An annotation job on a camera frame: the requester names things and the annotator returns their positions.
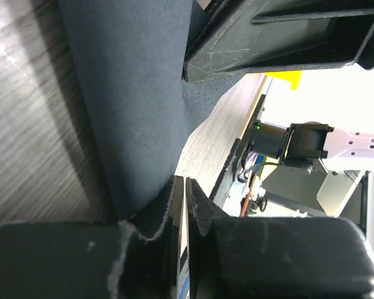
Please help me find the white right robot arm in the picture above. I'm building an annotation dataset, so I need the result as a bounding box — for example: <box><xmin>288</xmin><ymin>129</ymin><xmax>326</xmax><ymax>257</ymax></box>
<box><xmin>183</xmin><ymin>1</ymin><xmax>374</xmax><ymax>171</ymax></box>

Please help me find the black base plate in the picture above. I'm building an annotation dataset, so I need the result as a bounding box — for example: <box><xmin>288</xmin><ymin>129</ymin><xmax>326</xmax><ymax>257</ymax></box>
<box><xmin>209</xmin><ymin>94</ymin><xmax>266</xmax><ymax>207</ymax></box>

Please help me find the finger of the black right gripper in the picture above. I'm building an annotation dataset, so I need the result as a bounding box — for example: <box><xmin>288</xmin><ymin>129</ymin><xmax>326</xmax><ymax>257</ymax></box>
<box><xmin>183</xmin><ymin>1</ymin><xmax>374</xmax><ymax>83</ymax></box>

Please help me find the yellow plastic bin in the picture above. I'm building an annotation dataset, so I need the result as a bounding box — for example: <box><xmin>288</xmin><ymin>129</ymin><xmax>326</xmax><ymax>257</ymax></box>
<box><xmin>266</xmin><ymin>70</ymin><xmax>303</xmax><ymax>90</ymax></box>

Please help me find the dark blue paper napkin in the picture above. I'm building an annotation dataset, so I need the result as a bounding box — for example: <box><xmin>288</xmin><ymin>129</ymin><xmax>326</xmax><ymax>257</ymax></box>
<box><xmin>59</xmin><ymin>1</ymin><xmax>239</xmax><ymax>219</ymax></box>

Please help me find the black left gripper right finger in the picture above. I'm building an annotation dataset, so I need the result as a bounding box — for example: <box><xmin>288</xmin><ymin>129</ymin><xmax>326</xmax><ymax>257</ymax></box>
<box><xmin>186</xmin><ymin>179</ymin><xmax>374</xmax><ymax>298</ymax></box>

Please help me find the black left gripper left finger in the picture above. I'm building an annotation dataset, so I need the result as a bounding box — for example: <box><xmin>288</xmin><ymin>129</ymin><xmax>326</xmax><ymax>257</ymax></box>
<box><xmin>0</xmin><ymin>176</ymin><xmax>185</xmax><ymax>298</ymax></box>

